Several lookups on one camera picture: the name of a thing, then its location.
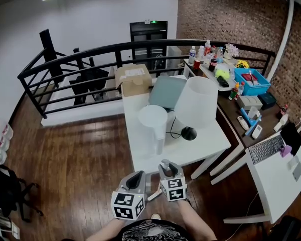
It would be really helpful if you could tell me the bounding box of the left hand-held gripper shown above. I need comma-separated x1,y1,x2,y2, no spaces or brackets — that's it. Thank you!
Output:
110,170,147,220

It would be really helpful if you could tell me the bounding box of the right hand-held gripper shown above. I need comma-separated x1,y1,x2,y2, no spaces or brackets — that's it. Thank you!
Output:
158,162,187,202

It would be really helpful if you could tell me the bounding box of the person's left forearm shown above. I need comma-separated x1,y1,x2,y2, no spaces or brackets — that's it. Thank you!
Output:
90,217,127,241

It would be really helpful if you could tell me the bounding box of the person's right forearm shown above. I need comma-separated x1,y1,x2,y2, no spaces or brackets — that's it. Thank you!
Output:
177,199,218,241

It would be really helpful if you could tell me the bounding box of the white kettle jug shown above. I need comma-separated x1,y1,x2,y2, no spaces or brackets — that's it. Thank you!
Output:
137,104,168,160

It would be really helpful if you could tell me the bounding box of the black patterned shirt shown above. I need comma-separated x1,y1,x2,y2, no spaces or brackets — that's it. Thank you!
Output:
120,219,191,241

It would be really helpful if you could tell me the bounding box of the white table lamp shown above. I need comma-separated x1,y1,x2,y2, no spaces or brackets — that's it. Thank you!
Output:
165,76,218,142

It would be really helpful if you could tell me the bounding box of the grey laptop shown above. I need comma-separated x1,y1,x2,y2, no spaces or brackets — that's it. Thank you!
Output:
148,75,188,110

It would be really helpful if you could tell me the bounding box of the white remote control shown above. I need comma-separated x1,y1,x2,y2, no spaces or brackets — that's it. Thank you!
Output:
252,124,263,140
237,115,249,131

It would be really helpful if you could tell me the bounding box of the cardboard box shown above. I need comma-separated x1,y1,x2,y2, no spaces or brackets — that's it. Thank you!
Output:
114,63,153,97

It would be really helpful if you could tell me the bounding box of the blue squeegee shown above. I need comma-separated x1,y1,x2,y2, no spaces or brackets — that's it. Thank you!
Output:
239,108,262,137

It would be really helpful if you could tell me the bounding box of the black keyboard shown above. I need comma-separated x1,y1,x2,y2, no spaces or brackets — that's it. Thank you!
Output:
248,134,285,165

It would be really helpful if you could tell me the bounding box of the green bottle orange cap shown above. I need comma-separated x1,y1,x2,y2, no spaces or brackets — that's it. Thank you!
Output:
228,82,240,101

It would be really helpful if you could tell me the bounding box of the clear measuring cup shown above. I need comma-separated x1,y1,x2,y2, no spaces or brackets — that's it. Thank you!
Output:
247,106,261,119

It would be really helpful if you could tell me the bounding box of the white tray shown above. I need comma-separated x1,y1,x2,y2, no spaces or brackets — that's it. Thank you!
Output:
199,63,238,92

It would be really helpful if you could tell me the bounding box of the black pouch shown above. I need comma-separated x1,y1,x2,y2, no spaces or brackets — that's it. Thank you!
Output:
217,75,230,88

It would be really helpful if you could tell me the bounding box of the grey tissue box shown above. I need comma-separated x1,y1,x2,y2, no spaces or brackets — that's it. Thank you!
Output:
237,95,263,110

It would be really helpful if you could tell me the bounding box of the yellow-green bag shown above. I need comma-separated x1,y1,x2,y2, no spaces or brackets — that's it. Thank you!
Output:
214,68,230,79

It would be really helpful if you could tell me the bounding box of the white appliance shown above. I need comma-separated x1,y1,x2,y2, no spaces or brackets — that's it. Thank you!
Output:
167,46,183,77

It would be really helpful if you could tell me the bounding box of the water bottle blue label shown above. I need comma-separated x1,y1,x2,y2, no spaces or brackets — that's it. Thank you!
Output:
188,46,197,65

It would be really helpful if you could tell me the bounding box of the purple object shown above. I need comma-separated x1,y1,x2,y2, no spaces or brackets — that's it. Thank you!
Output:
280,145,292,158

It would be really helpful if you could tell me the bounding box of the blue plastic bin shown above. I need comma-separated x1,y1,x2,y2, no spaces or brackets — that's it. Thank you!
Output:
233,68,271,96

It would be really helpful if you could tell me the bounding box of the dark box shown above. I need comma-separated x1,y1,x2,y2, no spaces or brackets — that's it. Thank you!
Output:
257,91,277,110

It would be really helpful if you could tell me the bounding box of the white handheld scanner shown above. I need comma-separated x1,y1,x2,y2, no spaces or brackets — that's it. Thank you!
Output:
273,113,289,133

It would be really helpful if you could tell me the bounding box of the red box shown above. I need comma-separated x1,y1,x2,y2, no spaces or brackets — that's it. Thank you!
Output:
241,73,258,85

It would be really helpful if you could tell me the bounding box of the black metal railing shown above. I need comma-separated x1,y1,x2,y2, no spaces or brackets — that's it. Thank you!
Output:
17,39,276,119

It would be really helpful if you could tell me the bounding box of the clear plastic cup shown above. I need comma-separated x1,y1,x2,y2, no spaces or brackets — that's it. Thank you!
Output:
287,156,299,170

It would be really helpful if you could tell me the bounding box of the black cloth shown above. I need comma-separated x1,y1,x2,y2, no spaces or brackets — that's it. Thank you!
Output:
280,122,301,157

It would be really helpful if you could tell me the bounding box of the black chair with backpack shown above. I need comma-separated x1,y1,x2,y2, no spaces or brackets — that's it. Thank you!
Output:
0,157,44,223

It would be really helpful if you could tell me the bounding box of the grey card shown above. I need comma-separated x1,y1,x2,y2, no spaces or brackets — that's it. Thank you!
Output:
292,162,301,182

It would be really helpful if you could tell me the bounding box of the white flower pot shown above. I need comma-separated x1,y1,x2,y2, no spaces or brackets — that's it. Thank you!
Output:
223,43,239,60

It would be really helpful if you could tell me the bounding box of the pack of red-label bottles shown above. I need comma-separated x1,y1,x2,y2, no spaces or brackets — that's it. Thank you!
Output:
0,114,14,165

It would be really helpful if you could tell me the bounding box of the black door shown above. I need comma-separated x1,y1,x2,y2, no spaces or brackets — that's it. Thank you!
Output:
129,21,168,67

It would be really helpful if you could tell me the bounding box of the white pipe column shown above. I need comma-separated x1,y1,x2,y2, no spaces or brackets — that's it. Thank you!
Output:
267,0,295,81

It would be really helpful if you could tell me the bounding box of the black stair post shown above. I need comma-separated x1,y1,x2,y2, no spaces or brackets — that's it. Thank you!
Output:
39,29,110,106

